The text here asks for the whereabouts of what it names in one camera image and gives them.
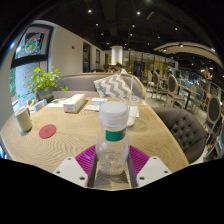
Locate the flat round red coaster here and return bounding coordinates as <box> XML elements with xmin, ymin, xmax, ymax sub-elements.
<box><xmin>38</xmin><ymin>123</ymin><xmax>58</xmax><ymax>140</ymax></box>

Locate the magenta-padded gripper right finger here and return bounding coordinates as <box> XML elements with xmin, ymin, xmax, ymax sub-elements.
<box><xmin>125</xmin><ymin>145</ymin><xmax>173</xmax><ymax>188</ymax></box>

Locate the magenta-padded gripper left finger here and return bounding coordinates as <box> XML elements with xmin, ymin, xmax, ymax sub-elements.
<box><xmin>53</xmin><ymin>144</ymin><xmax>99</xmax><ymax>189</ymax></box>

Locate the grey chevron cushion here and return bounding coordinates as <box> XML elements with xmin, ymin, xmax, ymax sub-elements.
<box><xmin>93</xmin><ymin>73</ymin><xmax>132</xmax><ymax>99</ymax></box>

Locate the person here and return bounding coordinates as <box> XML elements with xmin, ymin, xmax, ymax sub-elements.
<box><xmin>114</xmin><ymin>62</ymin><xmax>129</xmax><ymax>75</ymax></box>

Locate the printed paper menu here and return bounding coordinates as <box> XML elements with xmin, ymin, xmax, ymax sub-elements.
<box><xmin>44</xmin><ymin>98</ymin><xmax>68</xmax><ymax>109</ymax></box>

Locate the clear plastic water bottle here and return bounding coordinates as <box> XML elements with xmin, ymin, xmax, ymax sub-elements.
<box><xmin>94</xmin><ymin>100</ymin><xmax>131</xmax><ymax>176</ymax></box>

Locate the blue tissue pack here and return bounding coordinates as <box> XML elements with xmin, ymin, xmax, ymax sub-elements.
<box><xmin>33</xmin><ymin>99</ymin><xmax>48</xmax><ymax>112</ymax></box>

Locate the window with food posters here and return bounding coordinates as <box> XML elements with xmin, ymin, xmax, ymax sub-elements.
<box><xmin>9</xmin><ymin>24</ymin><xmax>54</xmax><ymax>111</ymax></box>

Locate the group of wooden dining chairs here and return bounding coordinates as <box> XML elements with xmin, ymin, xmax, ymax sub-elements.
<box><xmin>144</xmin><ymin>68</ymin><xmax>224</xmax><ymax>158</ymax></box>

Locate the green potted plant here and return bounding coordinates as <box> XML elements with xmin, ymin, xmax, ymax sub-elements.
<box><xmin>29</xmin><ymin>65</ymin><xmax>69</xmax><ymax>102</ymax></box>

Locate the group of ceiling spotlights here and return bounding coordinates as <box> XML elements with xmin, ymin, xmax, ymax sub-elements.
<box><xmin>86</xmin><ymin>0</ymin><xmax>216</xmax><ymax>53</ymax></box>

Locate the white cardboard tissue box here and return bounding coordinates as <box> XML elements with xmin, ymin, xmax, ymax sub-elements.
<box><xmin>63</xmin><ymin>93</ymin><xmax>87</xmax><ymax>114</ymax></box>

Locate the dark tufted armchair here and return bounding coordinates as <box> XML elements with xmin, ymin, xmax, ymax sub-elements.
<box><xmin>151</xmin><ymin>106</ymin><xmax>208</xmax><ymax>164</ymax></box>

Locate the grey curved sofa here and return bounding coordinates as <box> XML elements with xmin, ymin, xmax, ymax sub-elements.
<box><xmin>53</xmin><ymin>72</ymin><xmax>147</xmax><ymax>100</ymax></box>

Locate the pale green ceramic mug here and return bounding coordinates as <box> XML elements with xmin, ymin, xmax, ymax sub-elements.
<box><xmin>13</xmin><ymin>105</ymin><xmax>34</xmax><ymax>134</ymax></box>

